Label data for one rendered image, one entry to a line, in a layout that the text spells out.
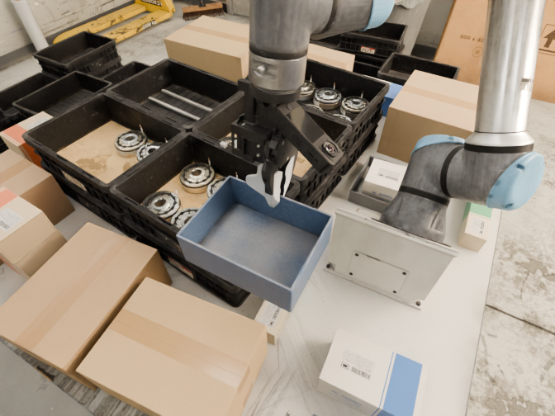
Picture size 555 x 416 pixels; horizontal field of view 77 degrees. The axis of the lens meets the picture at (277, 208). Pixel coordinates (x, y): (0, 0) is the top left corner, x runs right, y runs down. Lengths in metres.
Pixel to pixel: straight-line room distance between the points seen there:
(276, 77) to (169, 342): 0.55
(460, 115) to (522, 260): 1.13
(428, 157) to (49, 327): 0.88
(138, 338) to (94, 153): 0.68
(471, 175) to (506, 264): 1.44
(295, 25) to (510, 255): 1.96
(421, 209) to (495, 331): 1.20
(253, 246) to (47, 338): 0.48
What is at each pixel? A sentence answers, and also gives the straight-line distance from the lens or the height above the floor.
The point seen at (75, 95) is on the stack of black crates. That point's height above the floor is 0.49.
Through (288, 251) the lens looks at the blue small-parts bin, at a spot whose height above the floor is 1.07.
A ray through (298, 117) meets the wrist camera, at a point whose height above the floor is 1.28.
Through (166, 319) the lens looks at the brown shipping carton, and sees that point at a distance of 0.80.
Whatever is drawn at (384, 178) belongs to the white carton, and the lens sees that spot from 1.16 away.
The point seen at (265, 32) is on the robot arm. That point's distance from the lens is 0.45.
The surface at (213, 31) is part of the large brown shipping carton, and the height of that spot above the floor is 0.90.
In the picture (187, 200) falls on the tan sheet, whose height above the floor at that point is 0.83.
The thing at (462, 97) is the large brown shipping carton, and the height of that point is 0.90.
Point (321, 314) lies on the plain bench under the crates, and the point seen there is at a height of 0.70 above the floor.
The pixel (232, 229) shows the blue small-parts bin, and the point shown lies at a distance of 0.63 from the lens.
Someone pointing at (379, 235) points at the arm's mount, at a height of 0.92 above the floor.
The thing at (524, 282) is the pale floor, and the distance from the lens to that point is 2.18.
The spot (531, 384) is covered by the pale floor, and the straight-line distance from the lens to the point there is 1.92.
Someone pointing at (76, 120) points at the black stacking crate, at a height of 0.89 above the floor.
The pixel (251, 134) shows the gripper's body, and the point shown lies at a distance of 0.51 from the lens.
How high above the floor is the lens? 1.56
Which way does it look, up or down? 49 degrees down
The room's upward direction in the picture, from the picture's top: straight up
